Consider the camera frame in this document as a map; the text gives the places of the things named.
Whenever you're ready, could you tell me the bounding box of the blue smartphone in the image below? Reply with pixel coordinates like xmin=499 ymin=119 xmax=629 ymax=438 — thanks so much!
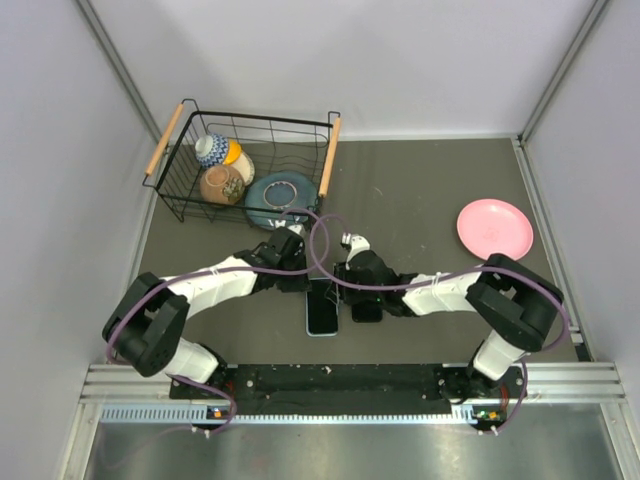
xmin=351 ymin=302 xmax=384 ymax=323

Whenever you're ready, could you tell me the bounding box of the black smartphone face down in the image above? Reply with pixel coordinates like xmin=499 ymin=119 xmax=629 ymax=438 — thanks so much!
xmin=305 ymin=278 xmax=342 ymax=339

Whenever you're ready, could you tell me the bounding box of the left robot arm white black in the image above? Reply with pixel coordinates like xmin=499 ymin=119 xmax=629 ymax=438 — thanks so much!
xmin=102 ymin=224 xmax=310 ymax=397

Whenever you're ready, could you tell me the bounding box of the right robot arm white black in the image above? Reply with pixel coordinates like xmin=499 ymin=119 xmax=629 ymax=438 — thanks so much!
xmin=334 ymin=250 xmax=566 ymax=401

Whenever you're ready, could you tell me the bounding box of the dark teal plate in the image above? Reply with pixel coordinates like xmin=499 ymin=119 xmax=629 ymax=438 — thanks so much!
xmin=244 ymin=171 xmax=318 ymax=230

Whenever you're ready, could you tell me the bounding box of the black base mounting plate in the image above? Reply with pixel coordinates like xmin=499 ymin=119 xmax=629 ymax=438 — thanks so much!
xmin=169 ymin=363 xmax=506 ymax=415

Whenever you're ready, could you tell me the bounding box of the brown ceramic bowl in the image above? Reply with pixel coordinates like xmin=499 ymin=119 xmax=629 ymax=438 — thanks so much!
xmin=200 ymin=165 xmax=245 ymax=205

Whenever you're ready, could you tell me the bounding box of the pink plate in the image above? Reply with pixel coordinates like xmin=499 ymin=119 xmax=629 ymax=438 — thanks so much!
xmin=456 ymin=199 xmax=534 ymax=260

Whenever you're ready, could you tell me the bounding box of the beige bowl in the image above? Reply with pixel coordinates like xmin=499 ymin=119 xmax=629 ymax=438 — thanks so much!
xmin=231 ymin=152 xmax=255 ymax=186

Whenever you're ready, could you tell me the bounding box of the yellow bowl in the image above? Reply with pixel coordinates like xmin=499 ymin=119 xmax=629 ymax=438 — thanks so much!
xmin=223 ymin=140 xmax=242 ymax=165

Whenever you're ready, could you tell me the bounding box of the blue white patterned bowl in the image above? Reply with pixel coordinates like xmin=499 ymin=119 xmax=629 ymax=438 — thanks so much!
xmin=194 ymin=133 xmax=231 ymax=168

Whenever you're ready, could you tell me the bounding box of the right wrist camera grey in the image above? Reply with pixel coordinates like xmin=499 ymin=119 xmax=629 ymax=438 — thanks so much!
xmin=340 ymin=233 xmax=371 ymax=262

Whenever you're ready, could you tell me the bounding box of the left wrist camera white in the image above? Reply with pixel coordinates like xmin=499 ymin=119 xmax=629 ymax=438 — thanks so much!
xmin=271 ymin=220 xmax=305 ymax=237

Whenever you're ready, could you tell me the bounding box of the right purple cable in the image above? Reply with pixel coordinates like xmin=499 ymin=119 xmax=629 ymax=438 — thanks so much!
xmin=309 ymin=213 xmax=571 ymax=436

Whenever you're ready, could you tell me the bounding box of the black wire dish basket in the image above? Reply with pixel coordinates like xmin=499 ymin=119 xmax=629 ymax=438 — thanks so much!
xmin=142 ymin=98 xmax=342 ymax=230

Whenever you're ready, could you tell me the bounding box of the grey slotted cable duct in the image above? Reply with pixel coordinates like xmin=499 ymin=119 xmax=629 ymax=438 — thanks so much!
xmin=100 ymin=404 xmax=477 ymax=425

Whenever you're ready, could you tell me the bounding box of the aluminium frame rail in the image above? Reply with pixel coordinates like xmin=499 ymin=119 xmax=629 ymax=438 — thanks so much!
xmin=525 ymin=362 xmax=626 ymax=404

